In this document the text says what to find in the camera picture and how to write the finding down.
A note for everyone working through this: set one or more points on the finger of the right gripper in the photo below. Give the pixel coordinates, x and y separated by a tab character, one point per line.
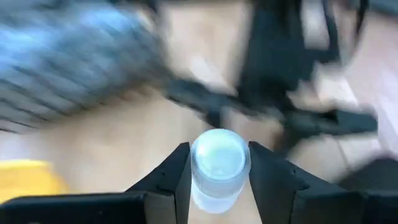
284	141
214	117

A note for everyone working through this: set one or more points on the grey patterned cloth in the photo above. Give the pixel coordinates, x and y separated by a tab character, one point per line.
77	46

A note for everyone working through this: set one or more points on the white plastic bottle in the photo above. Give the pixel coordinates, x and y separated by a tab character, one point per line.
219	161

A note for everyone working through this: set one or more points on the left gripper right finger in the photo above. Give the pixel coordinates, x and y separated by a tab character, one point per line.
273	186

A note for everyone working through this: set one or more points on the yellow plastic bin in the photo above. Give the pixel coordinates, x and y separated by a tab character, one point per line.
28	180

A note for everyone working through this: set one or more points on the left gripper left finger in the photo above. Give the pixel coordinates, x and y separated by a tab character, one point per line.
174	186

